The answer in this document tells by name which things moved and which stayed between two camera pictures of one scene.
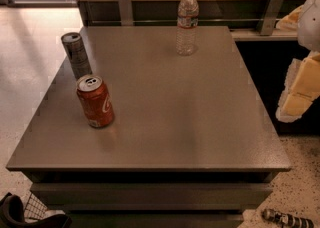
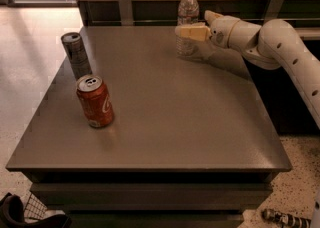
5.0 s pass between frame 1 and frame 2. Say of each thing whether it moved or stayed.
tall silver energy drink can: stayed
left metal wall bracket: stayed
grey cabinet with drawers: stayed
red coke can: stayed
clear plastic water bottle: stayed
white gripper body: moved
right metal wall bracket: stayed
